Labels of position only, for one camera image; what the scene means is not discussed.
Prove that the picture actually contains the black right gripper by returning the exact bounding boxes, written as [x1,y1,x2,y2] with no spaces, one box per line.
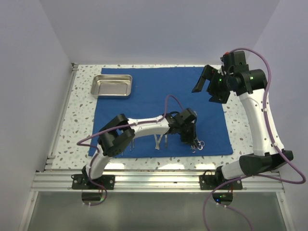
[192,64,233,104]

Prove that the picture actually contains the large steel hemostat forceps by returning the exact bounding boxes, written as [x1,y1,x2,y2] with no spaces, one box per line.
[197,140,205,150]

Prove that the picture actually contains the blue surgical drape cloth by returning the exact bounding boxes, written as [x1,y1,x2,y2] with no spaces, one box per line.
[93,67,233,158]

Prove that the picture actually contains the stainless steel instrument tray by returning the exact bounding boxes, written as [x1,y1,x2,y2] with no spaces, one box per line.
[90,74,133,98]

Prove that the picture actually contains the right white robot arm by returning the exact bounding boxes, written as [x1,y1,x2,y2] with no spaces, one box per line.
[192,51,294,189]

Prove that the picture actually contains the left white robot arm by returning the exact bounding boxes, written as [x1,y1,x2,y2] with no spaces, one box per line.
[82,108,200,189]

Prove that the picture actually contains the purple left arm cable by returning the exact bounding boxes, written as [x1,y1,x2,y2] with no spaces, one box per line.
[76,94,185,206]

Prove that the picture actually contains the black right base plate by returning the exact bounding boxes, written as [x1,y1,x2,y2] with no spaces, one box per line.
[199,169,243,190]

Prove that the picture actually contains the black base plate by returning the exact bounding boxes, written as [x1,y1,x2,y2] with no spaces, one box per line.
[71,174,116,190]
[199,169,243,190]

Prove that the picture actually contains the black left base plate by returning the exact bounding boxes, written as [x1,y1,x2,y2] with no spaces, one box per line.
[71,174,116,190]

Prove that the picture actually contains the aluminium front rail frame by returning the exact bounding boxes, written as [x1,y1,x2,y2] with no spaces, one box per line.
[30,170,284,193]

